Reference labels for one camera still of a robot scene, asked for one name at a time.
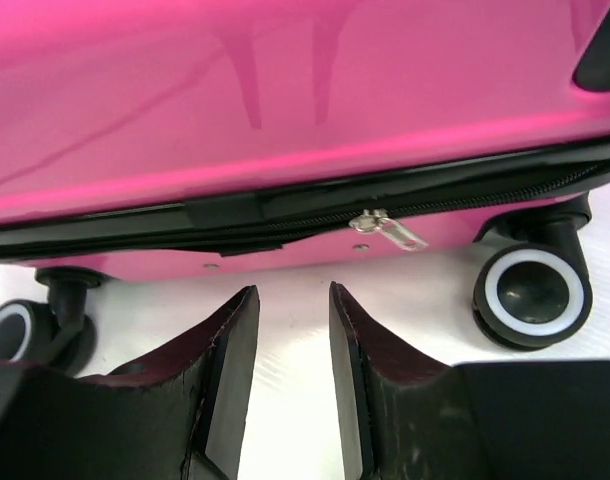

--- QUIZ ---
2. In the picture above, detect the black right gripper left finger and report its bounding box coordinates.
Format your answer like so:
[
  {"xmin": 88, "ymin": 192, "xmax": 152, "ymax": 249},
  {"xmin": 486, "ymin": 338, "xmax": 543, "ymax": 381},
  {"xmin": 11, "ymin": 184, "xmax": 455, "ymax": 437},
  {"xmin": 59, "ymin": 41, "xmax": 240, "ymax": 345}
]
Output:
[{"xmin": 0, "ymin": 286, "xmax": 260, "ymax": 479}]

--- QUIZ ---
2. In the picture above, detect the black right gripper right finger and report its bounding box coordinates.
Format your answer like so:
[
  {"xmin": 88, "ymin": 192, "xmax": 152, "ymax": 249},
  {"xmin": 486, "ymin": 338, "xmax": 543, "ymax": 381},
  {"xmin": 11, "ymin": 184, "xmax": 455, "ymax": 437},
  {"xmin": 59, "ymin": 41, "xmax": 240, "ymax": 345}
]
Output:
[{"xmin": 329, "ymin": 283, "xmax": 610, "ymax": 479}]

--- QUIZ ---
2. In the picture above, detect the pink hard-shell suitcase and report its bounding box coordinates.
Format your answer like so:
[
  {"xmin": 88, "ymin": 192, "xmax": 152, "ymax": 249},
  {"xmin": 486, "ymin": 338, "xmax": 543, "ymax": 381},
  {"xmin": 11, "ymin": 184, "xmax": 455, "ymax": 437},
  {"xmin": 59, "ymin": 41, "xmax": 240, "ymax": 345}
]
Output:
[{"xmin": 0, "ymin": 1, "xmax": 610, "ymax": 372}]

